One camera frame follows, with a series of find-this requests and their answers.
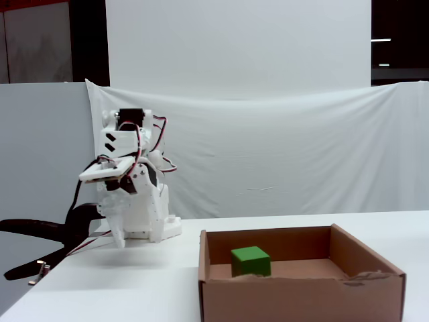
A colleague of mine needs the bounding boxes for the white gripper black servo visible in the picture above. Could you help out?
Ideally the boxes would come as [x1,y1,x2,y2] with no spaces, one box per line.
[97,162,170,249]

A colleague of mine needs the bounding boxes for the green cube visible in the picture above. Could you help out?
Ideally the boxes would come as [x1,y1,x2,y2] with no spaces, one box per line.
[231,246,271,278]

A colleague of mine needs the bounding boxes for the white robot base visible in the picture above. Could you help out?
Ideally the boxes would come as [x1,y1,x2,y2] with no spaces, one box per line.
[147,215,184,243]

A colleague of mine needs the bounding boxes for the brown cardboard box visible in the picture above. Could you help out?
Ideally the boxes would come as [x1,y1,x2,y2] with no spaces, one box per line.
[198,223,407,322]

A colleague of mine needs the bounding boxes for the black table clamp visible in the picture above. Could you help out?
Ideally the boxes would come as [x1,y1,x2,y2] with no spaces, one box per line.
[0,202,102,286]

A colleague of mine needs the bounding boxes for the grey partition panel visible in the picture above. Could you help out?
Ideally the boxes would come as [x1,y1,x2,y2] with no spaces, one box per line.
[0,82,94,223]

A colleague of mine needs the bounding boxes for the white cloth backdrop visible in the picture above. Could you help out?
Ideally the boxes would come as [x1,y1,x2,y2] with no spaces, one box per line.
[84,78,429,222]

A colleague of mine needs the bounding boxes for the white backdrop board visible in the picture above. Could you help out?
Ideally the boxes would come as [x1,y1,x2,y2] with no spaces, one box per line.
[105,0,373,99]

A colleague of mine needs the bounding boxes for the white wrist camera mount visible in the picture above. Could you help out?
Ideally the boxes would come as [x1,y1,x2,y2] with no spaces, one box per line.
[78,157,133,185]

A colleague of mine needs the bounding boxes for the red white black servo cable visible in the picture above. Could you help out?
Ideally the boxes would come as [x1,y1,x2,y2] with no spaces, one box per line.
[117,122,143,169]
[65,229,113,260]
[152,115,178,184]

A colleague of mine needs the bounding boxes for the black camera cable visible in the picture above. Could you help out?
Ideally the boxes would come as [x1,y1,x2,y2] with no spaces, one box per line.
[68,180,84,219]

